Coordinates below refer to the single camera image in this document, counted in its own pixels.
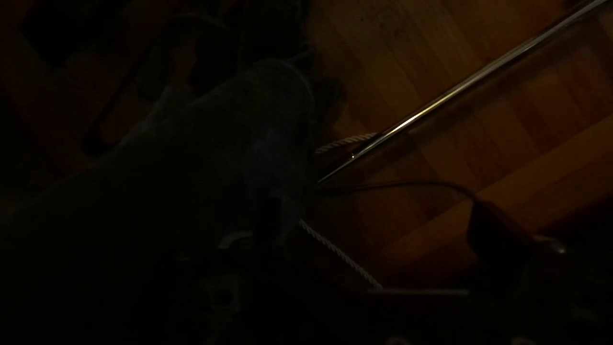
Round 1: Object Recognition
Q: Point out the white tie-dye t-shirt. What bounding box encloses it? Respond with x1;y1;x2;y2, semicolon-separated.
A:
0;60;316;345

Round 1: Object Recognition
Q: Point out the chrome garment rack frame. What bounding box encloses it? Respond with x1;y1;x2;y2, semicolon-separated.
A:
320;0;611;182

